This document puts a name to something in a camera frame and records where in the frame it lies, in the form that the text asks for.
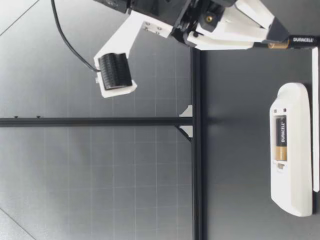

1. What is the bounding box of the black camera cable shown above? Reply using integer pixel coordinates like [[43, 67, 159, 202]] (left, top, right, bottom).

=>
[[50, 0, 101, 74]]

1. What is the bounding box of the black frame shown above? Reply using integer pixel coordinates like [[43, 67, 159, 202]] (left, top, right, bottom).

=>
[[0, 46, 209, 240]]

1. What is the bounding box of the black and gold battery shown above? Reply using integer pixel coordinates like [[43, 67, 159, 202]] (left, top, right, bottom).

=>
[[268, 36, 319, 50], [275, 118, 287, 161]]

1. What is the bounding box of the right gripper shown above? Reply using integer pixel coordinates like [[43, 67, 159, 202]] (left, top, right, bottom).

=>
[[126, 0, 291, 51]]

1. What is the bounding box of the white remote control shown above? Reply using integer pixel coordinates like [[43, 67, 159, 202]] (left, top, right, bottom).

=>
[[269, 83, 314, 217]]

